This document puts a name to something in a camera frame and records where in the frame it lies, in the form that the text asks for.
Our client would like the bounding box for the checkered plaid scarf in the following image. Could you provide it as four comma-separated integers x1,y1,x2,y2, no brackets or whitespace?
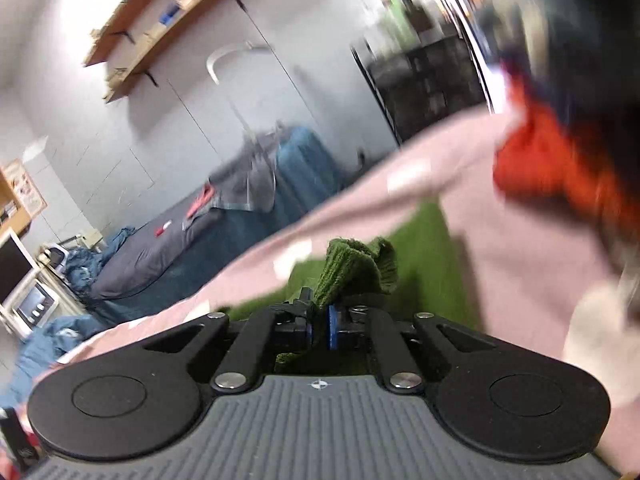
479,0,640,126

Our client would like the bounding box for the black trolley cart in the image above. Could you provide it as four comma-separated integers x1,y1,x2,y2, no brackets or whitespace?
352,35,492,145

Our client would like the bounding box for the pink reindeer bed blanket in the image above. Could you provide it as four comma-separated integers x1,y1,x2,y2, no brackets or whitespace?
19,104,640,470

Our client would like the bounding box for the green knit cardigan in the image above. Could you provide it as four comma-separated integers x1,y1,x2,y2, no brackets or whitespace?
229,202,476,382

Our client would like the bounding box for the red cloth on bed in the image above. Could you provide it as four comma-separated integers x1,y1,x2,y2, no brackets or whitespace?
186,182,215,219

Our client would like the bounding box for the small red white object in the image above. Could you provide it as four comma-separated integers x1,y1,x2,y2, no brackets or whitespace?
155,220,172,237

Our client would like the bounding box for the blue crumpled bedding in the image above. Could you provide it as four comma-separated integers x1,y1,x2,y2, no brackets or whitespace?
1,314,107,408

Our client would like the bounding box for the orange knit garment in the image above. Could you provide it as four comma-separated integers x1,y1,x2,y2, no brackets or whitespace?
494,76,639,240

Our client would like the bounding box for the grey towel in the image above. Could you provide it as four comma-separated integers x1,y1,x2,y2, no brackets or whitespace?
182,124,292,231

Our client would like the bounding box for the white medical machine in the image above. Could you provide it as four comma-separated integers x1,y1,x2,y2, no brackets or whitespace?
0,228,60,340

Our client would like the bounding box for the wooden wall shelf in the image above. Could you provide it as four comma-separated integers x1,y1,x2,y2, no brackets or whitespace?
103,0,219,103
81,0,274,68

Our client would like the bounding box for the massage bed with grey cover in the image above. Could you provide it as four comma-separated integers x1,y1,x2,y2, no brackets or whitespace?
85,127,345,326

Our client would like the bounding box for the dark navy garment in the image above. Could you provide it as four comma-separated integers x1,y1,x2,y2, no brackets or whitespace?
484,0,639,244

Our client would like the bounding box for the white floor lamp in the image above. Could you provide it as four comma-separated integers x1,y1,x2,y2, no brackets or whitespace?
205,41,273,142

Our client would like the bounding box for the lower wooden wall shelf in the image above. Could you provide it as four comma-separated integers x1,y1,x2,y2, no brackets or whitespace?
103,0,219,103

